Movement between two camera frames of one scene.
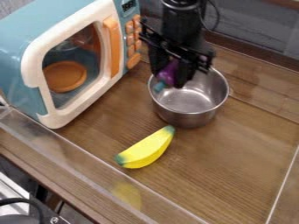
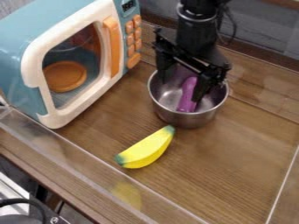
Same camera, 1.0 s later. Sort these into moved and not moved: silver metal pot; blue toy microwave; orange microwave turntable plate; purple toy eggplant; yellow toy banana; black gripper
Moved: black gripper; purple toy eggplant
Not moved: silver metal pot; blue toy microwave; orange microwave turntable plate; yellow toy banana
